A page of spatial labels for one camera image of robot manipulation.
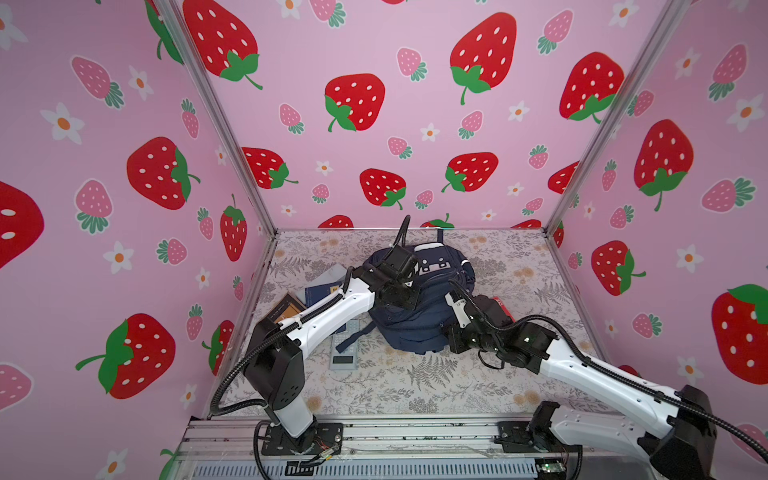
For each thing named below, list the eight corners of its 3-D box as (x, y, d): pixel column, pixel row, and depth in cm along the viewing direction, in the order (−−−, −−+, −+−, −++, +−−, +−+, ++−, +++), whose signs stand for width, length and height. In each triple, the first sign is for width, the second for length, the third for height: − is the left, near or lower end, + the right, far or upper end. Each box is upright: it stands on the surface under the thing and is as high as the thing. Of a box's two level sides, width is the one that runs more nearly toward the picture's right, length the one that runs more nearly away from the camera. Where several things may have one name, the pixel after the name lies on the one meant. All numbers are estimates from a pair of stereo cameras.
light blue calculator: (328, 370, 87) (327, 367, 85) (335, 322, 97) (334, 319, 96) (357, 370, 87) (356, 367, 86) (361, 322, 97) (361, 319, 96)
